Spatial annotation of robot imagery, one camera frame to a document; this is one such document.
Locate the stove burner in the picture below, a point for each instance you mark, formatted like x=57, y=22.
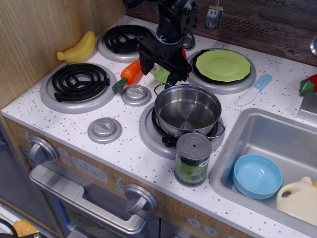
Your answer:
x=154, y=138
x=221, y=87
x=119, y=43
x=78, y=88

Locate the yellow toy banana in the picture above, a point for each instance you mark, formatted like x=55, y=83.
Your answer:
x=81, y=51

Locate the front left stove burner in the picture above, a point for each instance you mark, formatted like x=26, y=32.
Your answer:
x=78, y=88

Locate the orange toy carrot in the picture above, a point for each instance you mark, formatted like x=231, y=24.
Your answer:
x=128, y=76

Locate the hanging silver spatula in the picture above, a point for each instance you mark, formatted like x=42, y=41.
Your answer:
x=214, y=16

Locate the back left stove burner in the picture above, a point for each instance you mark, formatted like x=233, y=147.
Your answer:
x=119, y=43

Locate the red toy ketchup bottle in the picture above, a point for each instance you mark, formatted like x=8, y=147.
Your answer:
x=184, y=55

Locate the silver oven door handle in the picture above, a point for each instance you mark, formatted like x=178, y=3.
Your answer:
x=81, y=215

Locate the silver stovetop knob front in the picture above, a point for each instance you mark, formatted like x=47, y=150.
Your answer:
x=104, y=130

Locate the silver stovetop knob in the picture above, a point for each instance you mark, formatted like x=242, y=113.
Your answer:
x=136, y=96
x=188, y=42
x=104, y=130

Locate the silver stovetop knob back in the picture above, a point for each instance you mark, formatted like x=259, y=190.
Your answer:
x=188, y=42

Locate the silver toy sink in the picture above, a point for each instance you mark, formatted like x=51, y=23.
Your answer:
x=290, y=144

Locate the blue white toy knife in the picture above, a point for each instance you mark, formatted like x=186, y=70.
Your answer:
x=251, y=94

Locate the left oven knob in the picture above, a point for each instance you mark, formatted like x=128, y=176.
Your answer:
x=41, y=151

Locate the cream toy jug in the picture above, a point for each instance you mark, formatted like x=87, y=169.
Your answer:
x=299, y=199

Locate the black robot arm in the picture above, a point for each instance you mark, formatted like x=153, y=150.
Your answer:
x=177, y=19

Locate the oven knob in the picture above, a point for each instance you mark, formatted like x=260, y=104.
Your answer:
x=139, y=199
x=41, y=151

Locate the back right stove burner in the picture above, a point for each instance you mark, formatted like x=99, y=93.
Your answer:
x=221, y=87

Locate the yellow object bottom left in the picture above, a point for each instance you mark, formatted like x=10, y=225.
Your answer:
x=24, y=228

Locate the green labelled toy can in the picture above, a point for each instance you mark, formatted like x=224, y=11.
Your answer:
x=193, y=152

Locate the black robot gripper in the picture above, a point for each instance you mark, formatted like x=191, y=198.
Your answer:
x=152, y=51

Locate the front right stove burner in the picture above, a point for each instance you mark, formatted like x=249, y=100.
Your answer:
x=154, y=138

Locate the green toy broccoli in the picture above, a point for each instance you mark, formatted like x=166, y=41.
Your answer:
x=161, y=75

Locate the stainless steel pan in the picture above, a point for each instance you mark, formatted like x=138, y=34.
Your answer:
x=185, y=108

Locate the red toy pepper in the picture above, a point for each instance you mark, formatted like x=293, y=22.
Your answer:
x=308, y=85

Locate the green toy plate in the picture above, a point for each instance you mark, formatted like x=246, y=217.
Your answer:
x=221, y=66

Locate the silver stovetop knob middle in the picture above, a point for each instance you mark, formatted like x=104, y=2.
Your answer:
x=136, y=96

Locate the oven clock display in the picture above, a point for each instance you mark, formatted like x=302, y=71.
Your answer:
x=90, y=169

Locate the right oven knob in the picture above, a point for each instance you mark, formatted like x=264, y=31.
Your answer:
x=139, y=199

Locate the blue toy bowl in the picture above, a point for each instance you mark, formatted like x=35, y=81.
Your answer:
x=257, y=176

